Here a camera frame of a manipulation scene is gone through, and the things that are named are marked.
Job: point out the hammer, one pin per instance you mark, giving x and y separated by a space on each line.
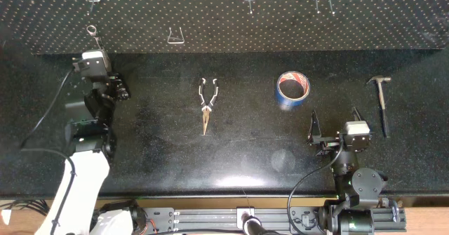
381 98

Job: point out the metal hook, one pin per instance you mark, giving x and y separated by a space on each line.
249 1
94 0
175 41
329 1

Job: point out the mounting rail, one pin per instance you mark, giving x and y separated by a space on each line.
210 219

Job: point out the pliers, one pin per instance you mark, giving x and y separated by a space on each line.
207 108

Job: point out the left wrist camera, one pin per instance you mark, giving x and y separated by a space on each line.
94 61

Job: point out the black pegboard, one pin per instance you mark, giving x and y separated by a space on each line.
224 21

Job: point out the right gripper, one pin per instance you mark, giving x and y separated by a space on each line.
324 142

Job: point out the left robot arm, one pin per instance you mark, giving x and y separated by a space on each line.
84 179

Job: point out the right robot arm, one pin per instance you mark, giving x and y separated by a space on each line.
354 193

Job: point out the roll of blue tape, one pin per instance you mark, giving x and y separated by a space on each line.
282 96

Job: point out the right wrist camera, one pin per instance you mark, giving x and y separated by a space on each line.
357 131

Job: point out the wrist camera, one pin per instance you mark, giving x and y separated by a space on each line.
357 131
94 61

